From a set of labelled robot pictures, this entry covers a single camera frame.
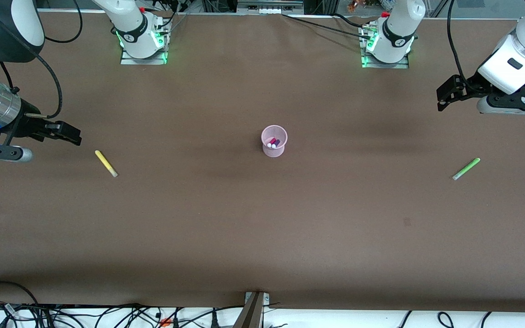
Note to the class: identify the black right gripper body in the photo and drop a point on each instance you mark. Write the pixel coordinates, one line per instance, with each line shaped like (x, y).
(26, 124)

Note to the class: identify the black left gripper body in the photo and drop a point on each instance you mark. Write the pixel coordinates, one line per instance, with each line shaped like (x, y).
(471, 88)

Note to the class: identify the purple highlighter pen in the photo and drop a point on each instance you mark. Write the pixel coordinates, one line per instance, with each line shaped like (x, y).
(276, 144)

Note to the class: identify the pink highlighter pen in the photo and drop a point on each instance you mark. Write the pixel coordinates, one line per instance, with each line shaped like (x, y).
(270, 142)

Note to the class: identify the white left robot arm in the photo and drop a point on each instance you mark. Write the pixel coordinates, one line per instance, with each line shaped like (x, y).
(397, 32)

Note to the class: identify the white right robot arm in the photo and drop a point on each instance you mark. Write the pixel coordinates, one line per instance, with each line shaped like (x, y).
(130, 23)

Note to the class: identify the pink mesh pen holder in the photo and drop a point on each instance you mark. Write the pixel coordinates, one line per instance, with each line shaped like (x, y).
(274, 153)

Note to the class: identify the yellow highlighter pen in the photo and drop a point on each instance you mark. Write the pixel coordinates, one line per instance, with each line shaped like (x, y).
(104, 161)

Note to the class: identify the green highlighter pen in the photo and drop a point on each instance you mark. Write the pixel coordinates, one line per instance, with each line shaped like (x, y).
(466, 168)

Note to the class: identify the black power plug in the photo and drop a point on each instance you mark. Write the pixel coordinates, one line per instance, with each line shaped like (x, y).
(214, 321)

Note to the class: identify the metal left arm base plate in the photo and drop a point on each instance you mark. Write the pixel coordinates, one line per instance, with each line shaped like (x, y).
(383, 65)

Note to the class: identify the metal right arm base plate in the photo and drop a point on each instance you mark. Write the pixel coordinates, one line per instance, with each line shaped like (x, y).
(128, 61)

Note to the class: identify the metal table clamp post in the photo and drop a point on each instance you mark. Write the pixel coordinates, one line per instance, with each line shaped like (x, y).
(251, 314)

